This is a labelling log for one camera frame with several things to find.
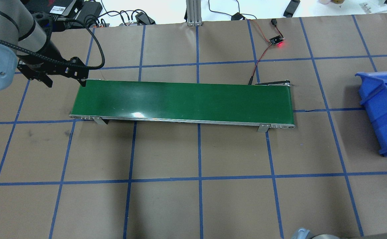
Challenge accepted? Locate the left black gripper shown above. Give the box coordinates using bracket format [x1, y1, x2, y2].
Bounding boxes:
[17, 42, 89, 88]

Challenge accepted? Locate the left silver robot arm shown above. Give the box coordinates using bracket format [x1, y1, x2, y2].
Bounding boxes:
[0, 0, 89, 91]

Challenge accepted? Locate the blue plastic bin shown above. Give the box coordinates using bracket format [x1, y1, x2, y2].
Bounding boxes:
[355, 71, 387, 157]

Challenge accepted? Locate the black laptop red logo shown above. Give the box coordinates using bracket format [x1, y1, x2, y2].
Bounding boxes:
[22, 0, 84, 20]

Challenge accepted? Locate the black power adapter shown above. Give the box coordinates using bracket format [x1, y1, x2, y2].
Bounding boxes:
[230, 12, 246, 20]
[283, 0, 301, 18]

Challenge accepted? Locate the small sensor board red LED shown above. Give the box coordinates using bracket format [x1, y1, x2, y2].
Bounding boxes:
[269, 35, 284, 46]

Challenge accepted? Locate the green conveyor belt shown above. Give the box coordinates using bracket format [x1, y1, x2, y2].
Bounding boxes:
[69, 80, 296, 131]

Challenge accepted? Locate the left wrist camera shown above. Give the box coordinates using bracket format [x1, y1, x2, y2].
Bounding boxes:
[32, 12, 67, 33]

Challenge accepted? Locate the red black conveyor cable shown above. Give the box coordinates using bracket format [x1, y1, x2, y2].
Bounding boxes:
[248, 18, 285, 86]

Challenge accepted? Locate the aluminium frame post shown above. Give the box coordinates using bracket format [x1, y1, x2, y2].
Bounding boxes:
[186, 0, 203, 26]

